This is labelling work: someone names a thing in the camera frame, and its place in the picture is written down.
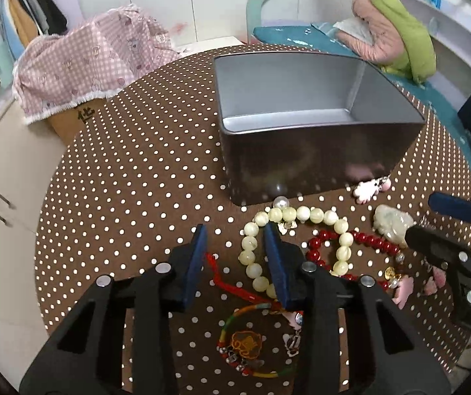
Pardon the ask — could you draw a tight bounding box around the red string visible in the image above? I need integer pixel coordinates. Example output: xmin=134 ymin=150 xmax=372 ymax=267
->
xmin=206 ymin=252 xmax=285 ymax=309

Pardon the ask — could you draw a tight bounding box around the green jacket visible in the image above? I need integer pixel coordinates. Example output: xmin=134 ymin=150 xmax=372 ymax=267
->
xmin=369 ymin=0 xmax=437 ymax=83

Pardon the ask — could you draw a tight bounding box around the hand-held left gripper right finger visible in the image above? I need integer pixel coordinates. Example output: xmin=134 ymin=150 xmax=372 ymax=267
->
xmin=263 ymin=223 xmax=452 ymax=395

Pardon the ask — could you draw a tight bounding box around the white wall shelf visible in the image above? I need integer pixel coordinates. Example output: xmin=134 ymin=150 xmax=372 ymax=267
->
xmin=363 ymin=0 xmax=471 ymax=108

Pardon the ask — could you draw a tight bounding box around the pink checked cloth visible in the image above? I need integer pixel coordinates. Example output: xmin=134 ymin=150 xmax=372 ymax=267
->
xmin=12 ymin=4 xmax=180 ymax=126

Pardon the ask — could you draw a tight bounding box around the brown polka-dot tablecloth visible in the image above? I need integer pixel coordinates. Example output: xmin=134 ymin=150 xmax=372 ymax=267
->
xmin=34 ymin=43 xmax=471 ymax=395

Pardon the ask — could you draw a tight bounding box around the white pillow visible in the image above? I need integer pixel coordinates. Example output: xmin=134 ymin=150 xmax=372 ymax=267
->
xmin=334 ymin=18 xmax=372 ymax=44

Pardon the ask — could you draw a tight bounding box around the multicolour cord bracelet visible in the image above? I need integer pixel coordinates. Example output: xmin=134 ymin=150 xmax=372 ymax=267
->
xmin=218 ymin=302 xmax=298 ymax=379

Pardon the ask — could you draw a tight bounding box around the white jade pendant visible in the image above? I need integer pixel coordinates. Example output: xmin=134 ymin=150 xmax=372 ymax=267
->
xmin=373 ymin=205 xmax=416 ymax=241

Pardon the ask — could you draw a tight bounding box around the cardboard box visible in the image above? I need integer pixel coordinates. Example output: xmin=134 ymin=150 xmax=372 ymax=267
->
xmin=46 ymin=99 xmax=108 ymax=149

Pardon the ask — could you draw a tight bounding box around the grey metal tin box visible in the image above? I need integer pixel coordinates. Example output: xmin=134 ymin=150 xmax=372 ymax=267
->
xmin=213 ymin=51 xmax=426 ymax=207

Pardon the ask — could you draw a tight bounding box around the cream bead bracelet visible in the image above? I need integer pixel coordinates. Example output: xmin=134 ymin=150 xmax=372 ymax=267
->
xmin=239 ymin=206 xmax=361 ymax=299

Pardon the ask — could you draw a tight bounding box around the silver pink charm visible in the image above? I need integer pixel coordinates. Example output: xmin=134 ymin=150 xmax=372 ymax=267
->
xmin=282 ymin=313 xmax=306 ymax=356

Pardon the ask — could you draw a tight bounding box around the pink white plush charm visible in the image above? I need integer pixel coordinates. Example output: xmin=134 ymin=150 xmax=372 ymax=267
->
xmin=353 ymin=177 xmax=392 ymax=204

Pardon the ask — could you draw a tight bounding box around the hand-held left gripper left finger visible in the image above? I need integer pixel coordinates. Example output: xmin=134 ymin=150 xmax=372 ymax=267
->
xmin=19 ymin=224 xmax=209 ymax=395

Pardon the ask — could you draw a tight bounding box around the teal headboard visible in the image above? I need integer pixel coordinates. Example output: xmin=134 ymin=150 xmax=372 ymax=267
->
xmin=246 ymin=0 xmax=302 ymax=44

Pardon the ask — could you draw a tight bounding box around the red bead bracelet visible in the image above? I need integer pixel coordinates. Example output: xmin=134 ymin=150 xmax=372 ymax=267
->
xmin=304 ymin=230 xmax=403 ymax=293

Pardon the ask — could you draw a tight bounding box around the pink jacket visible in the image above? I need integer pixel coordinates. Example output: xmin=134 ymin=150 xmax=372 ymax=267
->
xmin=336 ymin=0 xmax=405 ymax=68

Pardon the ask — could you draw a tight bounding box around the white cabinet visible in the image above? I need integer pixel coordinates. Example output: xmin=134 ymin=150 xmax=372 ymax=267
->
xmin=0 ymin=94 xmax=67 ymax=338

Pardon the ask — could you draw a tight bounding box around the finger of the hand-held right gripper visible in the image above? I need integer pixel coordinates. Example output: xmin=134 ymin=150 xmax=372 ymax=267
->
xmin=404 ymin=224 xmax=471 ymax=318
xmin=428 ymin=191 xmax=471 ymax=224

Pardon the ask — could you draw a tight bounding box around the row of hanging clothes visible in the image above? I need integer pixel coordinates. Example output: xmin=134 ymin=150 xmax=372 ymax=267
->
xmin=0 ymin=0 xmax=69 ymax=58

